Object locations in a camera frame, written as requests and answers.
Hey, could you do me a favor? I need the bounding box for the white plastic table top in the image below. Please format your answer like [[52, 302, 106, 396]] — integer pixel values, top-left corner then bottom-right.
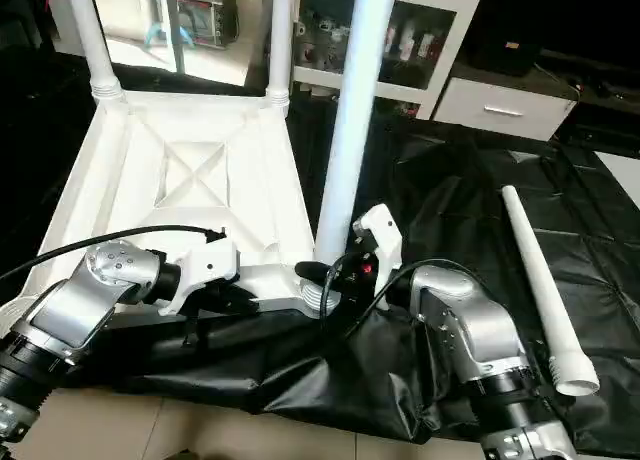
[[0, 85, 346, 331]]

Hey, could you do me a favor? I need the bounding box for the white plastic table leg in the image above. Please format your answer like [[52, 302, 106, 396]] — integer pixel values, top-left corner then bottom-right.
[[500, 185, 601, 398], [267, 0, 297, 107], [300, 0, 397, 319], [62, 0, 127, 103]]

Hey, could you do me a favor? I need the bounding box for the black work mat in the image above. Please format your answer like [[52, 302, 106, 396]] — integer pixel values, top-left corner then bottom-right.
[[0, 50, 640, 456]]

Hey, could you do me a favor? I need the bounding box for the white drawer unit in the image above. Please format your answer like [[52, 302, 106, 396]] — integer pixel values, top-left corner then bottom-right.
[[432, 75, 579, 143]]

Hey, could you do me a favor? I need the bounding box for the white glass-door cabinet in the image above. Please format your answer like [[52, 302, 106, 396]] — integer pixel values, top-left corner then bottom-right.
[[290, 0, 483, 121]]

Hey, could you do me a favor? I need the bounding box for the blue grey floor appliance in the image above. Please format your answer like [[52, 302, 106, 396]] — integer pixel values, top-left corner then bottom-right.
[[150, 0, 241, 51]]

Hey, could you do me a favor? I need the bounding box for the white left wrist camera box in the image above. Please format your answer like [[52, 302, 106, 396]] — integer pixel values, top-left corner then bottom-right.
[[155, 242, 241, 317]]

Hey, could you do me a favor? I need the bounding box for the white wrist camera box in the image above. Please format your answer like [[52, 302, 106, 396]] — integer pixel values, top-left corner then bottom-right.
[[155, 242, 241, 317], [350, 204, 404, 311]]

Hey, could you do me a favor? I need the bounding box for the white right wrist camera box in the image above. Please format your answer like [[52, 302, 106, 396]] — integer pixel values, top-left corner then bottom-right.
[[350, 204, 404, 311]]

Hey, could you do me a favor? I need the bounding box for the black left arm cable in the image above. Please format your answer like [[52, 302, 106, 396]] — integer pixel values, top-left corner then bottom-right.
[[0, 225, 229, 286]]

